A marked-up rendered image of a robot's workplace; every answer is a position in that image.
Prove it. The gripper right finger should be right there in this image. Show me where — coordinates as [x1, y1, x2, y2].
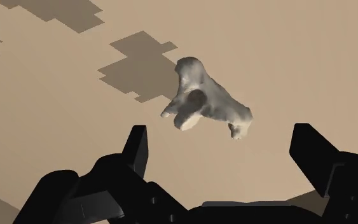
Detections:
[289, 123, 358, 224]

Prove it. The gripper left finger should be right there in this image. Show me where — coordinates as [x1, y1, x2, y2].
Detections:
[12, 125, 188, 224]

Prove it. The white animal figure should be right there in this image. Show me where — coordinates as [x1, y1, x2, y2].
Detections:
[160, 57, 254, 140]

